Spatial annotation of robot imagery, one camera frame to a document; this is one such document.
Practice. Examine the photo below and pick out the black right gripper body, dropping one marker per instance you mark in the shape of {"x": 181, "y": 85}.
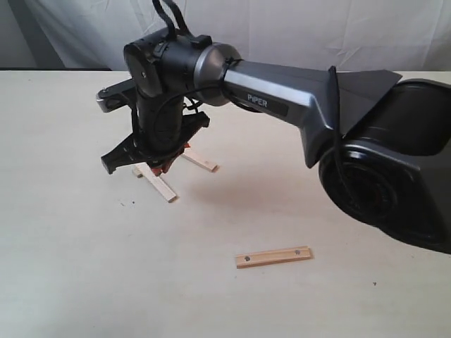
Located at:
{"x": 164, "y": 129}

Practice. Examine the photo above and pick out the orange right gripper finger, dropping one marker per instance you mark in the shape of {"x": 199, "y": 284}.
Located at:
{"x": 163, "y": 166}

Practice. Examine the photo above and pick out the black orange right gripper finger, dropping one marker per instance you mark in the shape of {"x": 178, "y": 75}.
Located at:
{"x": 126, "y": 153}

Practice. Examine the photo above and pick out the wooden stick with holes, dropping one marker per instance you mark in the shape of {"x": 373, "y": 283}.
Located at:
{"x": 248, "y": 260}
{"x": 199, "y": 160}

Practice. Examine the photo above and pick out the wooden stick with holes bottom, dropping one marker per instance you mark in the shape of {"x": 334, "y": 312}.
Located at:
{"x": 248, "y": 260}

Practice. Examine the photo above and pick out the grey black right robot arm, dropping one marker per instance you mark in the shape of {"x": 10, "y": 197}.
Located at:
{"x": 381, "y": 142}

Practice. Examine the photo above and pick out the white wrinkled backdrop cloth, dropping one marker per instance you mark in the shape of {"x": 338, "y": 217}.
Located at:
{"x": 352, "y": 35}

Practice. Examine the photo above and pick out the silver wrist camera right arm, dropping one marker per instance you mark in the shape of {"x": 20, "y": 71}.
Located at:
{"x": 116, "y": 96}

